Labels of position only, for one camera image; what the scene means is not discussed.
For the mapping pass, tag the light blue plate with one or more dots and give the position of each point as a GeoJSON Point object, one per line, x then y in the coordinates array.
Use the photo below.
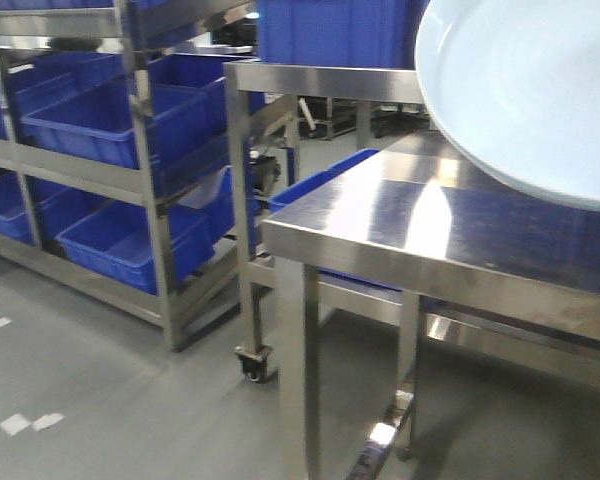
{"type": "Point", "coordinates": [515, 86]}

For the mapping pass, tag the stainless steel upper shelf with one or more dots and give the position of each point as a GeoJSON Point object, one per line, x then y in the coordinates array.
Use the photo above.
{"type": "Point", "coordinates": [257, 95]}

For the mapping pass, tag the caster wheel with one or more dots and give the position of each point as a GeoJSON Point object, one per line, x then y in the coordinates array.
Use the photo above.
{"type": "Point", "coordinates": [254, 366]}

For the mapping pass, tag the blue bin lower rack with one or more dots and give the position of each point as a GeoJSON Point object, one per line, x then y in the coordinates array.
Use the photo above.
{"type": "Point", "coordinates": [115, 242]}

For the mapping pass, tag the blue bin rack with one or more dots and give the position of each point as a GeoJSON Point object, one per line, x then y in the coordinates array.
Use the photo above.
{"type": "Point", "coordinates": [115, 242]}
{"type": "Point", "coordinates": [97, 125]}

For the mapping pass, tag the stainless steel bin rack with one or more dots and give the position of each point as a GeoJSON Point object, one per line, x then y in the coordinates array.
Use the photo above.
{"type": "Point", "coordinates": [53, 50]}

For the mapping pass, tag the large blue crate middle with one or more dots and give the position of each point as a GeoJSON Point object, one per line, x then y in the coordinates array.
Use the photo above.
{"type": "Point", "coordinates": [339, 33]}

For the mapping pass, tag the blue bin upper rack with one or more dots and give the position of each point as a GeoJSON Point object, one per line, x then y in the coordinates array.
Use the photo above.
{"type": "Point", "coordinates": [97, 125]}

